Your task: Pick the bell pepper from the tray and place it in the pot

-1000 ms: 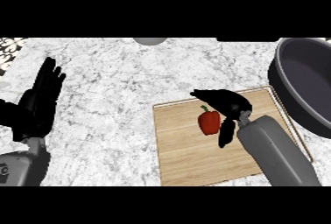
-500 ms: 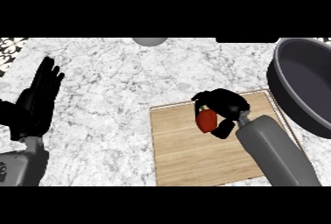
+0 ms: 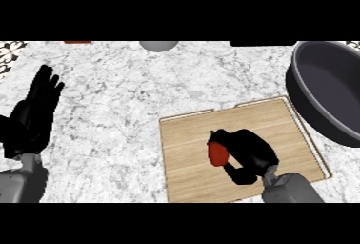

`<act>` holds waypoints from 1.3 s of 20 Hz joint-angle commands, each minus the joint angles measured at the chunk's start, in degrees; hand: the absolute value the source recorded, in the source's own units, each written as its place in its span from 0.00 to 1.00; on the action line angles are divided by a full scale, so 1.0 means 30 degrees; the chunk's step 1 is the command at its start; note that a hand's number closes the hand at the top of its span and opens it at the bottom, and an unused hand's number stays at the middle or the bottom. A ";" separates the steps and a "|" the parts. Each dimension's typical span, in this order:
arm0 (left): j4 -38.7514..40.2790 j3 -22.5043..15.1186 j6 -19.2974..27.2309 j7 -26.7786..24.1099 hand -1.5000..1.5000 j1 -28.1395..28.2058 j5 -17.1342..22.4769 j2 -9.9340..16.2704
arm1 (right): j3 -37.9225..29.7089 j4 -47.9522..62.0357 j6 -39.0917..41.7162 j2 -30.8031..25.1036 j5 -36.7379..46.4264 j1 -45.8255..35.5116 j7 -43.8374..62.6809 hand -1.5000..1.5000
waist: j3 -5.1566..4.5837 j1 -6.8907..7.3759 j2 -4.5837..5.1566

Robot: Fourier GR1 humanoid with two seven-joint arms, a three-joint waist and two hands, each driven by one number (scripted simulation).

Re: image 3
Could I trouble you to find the grey round object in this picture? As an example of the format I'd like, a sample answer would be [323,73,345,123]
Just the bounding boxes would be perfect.
[137,41,179,53]

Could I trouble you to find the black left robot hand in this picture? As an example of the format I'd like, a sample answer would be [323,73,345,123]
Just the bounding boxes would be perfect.
[0,64,66,160]

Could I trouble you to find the wooden tray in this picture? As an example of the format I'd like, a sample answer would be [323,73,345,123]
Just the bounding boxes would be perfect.
[157,95,333,204]

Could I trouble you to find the red bell pepper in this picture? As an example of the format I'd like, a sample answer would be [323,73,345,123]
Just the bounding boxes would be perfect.
[205,130,230,168]

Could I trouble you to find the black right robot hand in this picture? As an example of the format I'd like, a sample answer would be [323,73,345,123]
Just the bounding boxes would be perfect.
[208,128,281,186]

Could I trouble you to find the dark grey pot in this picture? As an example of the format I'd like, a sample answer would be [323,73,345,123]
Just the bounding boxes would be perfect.
[284,41,360,149]

